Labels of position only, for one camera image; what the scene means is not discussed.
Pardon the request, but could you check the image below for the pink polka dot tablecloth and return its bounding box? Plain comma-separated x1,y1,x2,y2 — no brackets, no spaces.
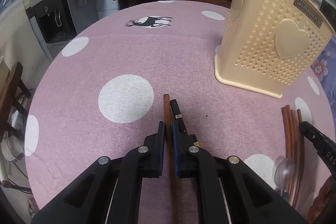
25,1,335,212

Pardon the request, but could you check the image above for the water dispenser machine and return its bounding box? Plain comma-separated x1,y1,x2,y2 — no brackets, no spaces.
27,0,100,46

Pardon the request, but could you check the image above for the beige plastic utensil holder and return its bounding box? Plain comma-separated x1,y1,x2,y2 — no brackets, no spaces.
214,0,334,98

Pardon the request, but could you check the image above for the wooden stool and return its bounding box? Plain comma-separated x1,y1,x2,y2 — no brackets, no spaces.
0,62,31,141

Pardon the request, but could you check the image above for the purple floral cloth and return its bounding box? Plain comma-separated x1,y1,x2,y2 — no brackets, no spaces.
309,35,336,109

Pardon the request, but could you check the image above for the brown wooden chopstick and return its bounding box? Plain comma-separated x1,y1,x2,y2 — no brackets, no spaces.
281,107,291,157
163,94,178,223
285,105,297,196
292,109,305,209

